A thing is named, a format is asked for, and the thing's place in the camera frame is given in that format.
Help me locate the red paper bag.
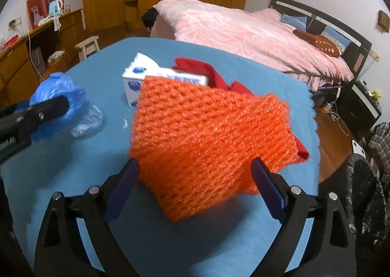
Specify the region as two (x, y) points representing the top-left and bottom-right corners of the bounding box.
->
(3, 35), (20, 50)

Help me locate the white cloth bundle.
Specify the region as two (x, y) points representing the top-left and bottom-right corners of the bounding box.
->
(47, 50), (64, 64)

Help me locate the white bathroom scale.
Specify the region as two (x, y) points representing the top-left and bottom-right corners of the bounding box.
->
(352, 139), (368, 157)

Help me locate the clear plastic bag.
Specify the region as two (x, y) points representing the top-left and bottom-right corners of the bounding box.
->
(70, 103), (104, 138)

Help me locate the black garment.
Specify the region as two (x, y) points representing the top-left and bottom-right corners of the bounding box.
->
(141, 8), (159, 29)

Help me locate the white cable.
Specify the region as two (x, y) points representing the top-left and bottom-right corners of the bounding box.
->
(329, 102), (351, 136)

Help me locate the dark wooden bed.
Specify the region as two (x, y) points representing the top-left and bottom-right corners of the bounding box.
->
(140, 0), (374, 107)

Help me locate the brown dotted pillow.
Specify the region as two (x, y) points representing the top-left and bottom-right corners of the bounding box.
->
(293, 29), (342, 58)

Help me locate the large wall lamp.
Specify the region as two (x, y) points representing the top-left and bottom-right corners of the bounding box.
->
(378, 10), (390, 32)

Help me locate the orange foam net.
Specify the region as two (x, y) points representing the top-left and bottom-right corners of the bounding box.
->
(128, 74), (301, 223)

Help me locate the dark nightstand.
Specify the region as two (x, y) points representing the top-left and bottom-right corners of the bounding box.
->
(337, 80), (383, 140)

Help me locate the red picture frame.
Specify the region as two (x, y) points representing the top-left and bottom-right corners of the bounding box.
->
(26, 0), (43, 30)
(41, 0), (57, 16)

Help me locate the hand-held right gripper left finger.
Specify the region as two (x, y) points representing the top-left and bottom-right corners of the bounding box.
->
(34, 158), (141, 277)

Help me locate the blue electric kettle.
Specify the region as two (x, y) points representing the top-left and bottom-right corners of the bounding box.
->
(49, 0), (66, 19)

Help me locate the pink blanket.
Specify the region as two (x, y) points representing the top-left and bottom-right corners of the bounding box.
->
(152, 0), (354, 89)

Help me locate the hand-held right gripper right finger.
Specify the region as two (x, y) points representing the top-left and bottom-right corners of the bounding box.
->
(250, 157), (357, 277)

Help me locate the small wooden stool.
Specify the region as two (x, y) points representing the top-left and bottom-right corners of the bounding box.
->
(75, 36), (100, 61)

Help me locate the wooden side cabinet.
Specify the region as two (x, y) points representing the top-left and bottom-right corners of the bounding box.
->
(0, 8), (86, 107)

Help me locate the blue plastic bag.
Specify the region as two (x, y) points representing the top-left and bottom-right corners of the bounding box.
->
(29, 72), (89, 143)

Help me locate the red cloth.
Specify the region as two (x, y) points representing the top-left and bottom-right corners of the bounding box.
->
(172, 58), (310, 163)

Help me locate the blue pillow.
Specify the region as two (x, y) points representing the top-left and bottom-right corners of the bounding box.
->
(321, 26), (352, 52)
(280, 13), (308, 29)

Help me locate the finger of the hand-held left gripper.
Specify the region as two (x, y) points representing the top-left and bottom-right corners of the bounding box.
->
(0, 95), (70, 135)

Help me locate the white cardboard box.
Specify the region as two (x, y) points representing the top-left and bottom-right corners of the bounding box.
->
(122, 52), (209, 107)

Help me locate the trash bin with black bag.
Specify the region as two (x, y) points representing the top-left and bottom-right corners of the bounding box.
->
(320, 153), (387, 277)

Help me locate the plaid shirt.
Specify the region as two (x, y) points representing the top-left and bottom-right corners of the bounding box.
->
(367, 123), (390, 174)

